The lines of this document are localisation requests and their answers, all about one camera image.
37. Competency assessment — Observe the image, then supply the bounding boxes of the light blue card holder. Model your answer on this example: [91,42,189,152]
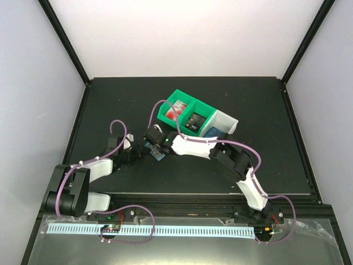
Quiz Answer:
[144,142,165,161]

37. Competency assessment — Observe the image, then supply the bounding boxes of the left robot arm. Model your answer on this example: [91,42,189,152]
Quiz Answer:
[41,134,144,220]

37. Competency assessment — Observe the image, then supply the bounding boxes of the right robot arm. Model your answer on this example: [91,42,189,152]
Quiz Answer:
[143,126,271,223]

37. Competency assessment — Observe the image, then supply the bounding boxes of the red and white cards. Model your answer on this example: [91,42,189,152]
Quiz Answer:
[165,100,188,121]

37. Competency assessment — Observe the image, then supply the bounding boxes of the blue cards stack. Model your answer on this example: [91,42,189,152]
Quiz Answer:
[204,126,223,137]

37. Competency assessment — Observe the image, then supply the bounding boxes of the green plastic bin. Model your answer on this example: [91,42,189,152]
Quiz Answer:
[157,89,216,136]

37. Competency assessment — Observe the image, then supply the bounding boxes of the white plastic bin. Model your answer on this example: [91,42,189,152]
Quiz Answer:
[199,109,238,137]

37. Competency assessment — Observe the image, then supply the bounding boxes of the clear plastic sheet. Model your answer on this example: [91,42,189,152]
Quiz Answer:
[28,216,351,264]

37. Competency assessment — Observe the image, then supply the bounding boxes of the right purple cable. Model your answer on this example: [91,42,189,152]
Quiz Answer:
[148,100,296,245]

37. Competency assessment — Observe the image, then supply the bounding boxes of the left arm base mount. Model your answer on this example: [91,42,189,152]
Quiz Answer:
[87,205,137,222]

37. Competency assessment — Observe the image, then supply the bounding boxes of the black aluminium frame rail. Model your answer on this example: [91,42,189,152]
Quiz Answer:
[41,193,336,219]

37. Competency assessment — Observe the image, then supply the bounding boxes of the slotted white cable duct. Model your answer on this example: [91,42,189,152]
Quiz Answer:
[46,223,255,239]

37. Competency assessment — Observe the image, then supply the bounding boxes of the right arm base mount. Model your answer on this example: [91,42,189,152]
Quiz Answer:
[233,204,284,225]

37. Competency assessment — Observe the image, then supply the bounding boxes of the left rear frame post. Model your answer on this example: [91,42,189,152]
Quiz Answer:
[38,0,90,85]

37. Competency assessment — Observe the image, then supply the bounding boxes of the frame post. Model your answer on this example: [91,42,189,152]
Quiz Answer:
[281,0,335,85]
[38,0,90,85]

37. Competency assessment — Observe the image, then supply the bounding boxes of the right rear frame post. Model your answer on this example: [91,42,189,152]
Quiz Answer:
[281,0,335,85]

